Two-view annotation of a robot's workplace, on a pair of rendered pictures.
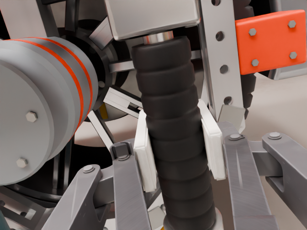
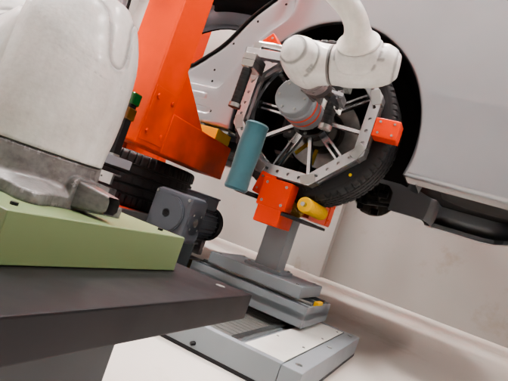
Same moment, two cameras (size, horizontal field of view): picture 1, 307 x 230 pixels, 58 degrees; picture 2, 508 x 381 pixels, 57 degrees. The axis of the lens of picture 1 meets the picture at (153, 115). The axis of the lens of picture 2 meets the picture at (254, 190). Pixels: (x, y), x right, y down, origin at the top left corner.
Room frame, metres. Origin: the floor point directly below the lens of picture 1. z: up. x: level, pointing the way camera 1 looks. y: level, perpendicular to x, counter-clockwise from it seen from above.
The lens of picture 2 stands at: (-1.28, -0.39, 0.42)
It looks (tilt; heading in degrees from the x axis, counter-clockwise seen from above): 3 degrees up; 20
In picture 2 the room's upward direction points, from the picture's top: 19 degrees clockwise
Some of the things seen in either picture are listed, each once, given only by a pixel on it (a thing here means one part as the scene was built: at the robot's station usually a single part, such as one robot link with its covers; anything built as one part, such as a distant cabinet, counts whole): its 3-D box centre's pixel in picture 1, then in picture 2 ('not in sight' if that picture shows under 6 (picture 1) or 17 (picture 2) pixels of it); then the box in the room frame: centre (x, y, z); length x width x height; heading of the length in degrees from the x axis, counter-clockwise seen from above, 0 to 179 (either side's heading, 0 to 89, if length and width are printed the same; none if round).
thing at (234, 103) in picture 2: not in sight; (240, 86); (0.20, 0.33, 0.83); 0.04 x 0.04 x 0.16
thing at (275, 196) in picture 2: not in sight; (278, 204); (0.46, 0.14, 0.48); 0.16 x 0.12 x 0.17; 176
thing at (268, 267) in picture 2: not in sight; (276, 246); (0.59, 0.13, 0.32); 0.40 x 0.30 x 0.28; 86
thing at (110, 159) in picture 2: not in sight; (66, 144); (-0.03, 0.75, 0.44); 0.43 x 0.17 x 0.03; 86
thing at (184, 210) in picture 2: not in sight; (189, 234); (0.44, 0.45, 0.26); 0.42 x 0.18 x 0.35; 176
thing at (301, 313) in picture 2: not in sight; (261, 291); (0.59, 0.13, 0.13); 0.50 x 0.36 x 0.10; 86
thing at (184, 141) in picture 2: not in sight; (191, 126); (0.52, 0.64, 0.69); 0.52 x 0.17 x 0.35; 176
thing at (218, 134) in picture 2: not in sight; (211, 134); (0.69, 0.63, 0.70); 0.14 x 0.14 x 0.05; 86
